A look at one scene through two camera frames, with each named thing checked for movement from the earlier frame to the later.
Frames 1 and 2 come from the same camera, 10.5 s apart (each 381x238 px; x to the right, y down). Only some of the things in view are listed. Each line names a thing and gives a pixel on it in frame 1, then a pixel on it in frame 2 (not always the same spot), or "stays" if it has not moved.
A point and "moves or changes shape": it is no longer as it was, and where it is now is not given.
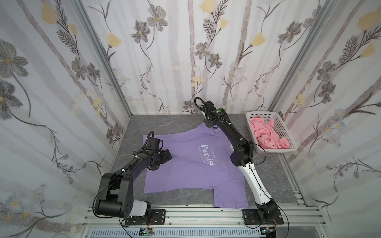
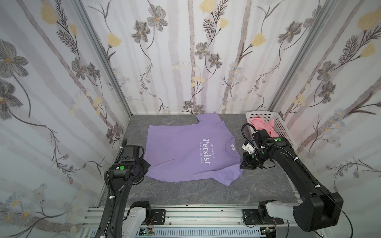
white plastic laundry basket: (280, 127) stays
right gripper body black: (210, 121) → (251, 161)
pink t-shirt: (267, 136) stays
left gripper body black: (161, 157) → (143, 166)
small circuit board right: (270, 231) stays
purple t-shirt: (201, 159) moves or changes shape
